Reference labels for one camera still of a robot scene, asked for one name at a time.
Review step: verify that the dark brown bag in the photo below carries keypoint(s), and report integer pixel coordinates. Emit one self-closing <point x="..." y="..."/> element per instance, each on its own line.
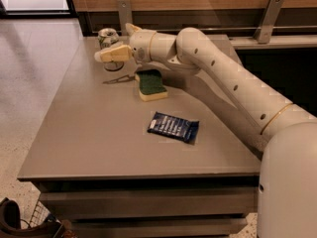
<point x="10" y="224"/>

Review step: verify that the dark blue snack packet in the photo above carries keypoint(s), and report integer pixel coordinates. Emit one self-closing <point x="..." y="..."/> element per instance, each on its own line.
<point x="174" y="127"/>

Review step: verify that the grey upper drawer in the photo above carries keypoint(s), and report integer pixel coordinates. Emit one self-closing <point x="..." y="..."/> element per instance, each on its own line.
<point x="151" y="203"/>

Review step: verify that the metal bracket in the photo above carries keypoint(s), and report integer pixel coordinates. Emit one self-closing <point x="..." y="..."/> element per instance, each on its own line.
<point x="125" y="14"/>
<point x="264" y="30"/>

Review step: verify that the wire mesh basket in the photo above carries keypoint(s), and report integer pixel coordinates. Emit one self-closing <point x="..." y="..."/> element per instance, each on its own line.
<point x="40" y="215"/>

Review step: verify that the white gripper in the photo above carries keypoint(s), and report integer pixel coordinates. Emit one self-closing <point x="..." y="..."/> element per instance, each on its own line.
<point x="140" y="47"/>

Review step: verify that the grey drawer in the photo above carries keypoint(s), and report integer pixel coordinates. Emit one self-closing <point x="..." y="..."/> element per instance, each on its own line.
<point x="174" y="228"/>
<point x="151" y="203"/>

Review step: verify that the metal rail bar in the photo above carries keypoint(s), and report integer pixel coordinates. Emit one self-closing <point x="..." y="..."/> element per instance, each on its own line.
<point x="231" y="31"/>

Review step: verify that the left metal bracket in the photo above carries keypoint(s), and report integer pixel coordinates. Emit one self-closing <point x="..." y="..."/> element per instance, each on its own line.
<point x="125" y="14"/>

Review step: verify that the grey lower drawer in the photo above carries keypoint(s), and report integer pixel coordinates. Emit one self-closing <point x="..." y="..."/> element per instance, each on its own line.
<point x="174" y="228"/>

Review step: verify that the right metal bracket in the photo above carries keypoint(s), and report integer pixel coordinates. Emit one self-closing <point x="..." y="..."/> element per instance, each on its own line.
<point x="264" y="30"/>

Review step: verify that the green yellow sponge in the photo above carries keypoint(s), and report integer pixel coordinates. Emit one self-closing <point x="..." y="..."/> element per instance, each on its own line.
<point x="150" y="85"/>

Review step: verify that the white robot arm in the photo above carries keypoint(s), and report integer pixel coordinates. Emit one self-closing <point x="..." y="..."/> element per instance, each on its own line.
<point x="288" y="181"/>

